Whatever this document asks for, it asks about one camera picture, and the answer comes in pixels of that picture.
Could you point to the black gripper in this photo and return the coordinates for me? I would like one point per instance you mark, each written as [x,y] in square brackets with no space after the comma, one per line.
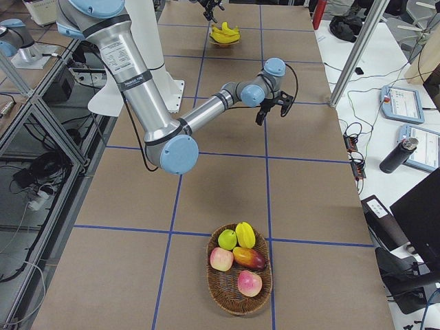
[210,5]
[267,104]

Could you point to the yellow banana curved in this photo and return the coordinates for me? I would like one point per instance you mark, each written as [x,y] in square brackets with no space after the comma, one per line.
[229,31]

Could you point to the yellow banana basket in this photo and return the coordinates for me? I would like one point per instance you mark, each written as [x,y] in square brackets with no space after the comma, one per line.
[245,235]
[224,32]

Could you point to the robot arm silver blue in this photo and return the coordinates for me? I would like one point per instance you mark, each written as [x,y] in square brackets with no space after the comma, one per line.
[126,34]

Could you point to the grey square plate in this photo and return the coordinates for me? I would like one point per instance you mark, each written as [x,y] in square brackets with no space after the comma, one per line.
[229,44]

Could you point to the yellow banana basket back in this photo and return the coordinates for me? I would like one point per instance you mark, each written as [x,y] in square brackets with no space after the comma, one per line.
[245,235]

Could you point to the brown wicker basket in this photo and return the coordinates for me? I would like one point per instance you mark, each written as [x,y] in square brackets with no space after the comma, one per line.
[238,269]

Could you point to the black usb hub far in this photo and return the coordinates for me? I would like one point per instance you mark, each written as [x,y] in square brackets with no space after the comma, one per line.
[350,143]

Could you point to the black usb hub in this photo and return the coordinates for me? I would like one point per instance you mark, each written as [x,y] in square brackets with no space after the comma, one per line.
[358,166]
[350,143]

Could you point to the black usb hub near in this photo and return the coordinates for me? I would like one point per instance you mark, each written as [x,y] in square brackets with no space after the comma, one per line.
[358,166]

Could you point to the red cylinder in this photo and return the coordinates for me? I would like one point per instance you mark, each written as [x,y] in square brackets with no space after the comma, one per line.
[318,13]

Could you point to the black bag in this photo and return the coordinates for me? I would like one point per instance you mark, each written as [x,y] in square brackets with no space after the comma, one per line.
[346,28]

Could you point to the green pear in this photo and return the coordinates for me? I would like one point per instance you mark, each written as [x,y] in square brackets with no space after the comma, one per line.
[227,239]

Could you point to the blue teach pendant far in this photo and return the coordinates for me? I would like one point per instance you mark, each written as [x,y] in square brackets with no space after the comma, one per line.
[401,104]

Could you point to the blue teach pendant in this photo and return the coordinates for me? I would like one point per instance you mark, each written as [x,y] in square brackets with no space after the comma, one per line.
[426,156]
[401,104]

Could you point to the black water bottle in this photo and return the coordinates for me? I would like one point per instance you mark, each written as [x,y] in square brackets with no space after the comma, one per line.
[399,155]

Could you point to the dark red mango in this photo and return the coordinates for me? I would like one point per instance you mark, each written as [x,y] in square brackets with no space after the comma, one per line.
[249,258]

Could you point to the red peach left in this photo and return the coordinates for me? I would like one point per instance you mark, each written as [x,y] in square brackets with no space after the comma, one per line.
[221,259]

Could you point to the red peach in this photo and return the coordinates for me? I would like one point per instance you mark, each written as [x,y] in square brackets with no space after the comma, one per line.
[221,259]
[249,283]

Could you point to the black power adapter box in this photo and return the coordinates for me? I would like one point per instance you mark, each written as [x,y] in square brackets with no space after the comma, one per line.
[383,224]

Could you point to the blue teach pendant near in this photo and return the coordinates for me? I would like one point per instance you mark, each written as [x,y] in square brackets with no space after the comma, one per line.
[426,156]

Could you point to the red peach front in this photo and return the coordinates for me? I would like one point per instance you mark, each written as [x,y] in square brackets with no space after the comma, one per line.
[249,283]

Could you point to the black monitor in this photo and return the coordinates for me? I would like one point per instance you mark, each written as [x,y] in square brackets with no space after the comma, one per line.
[417,214]

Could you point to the aluminium frame post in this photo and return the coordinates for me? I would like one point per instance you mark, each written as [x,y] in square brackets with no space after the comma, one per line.
[372,19]

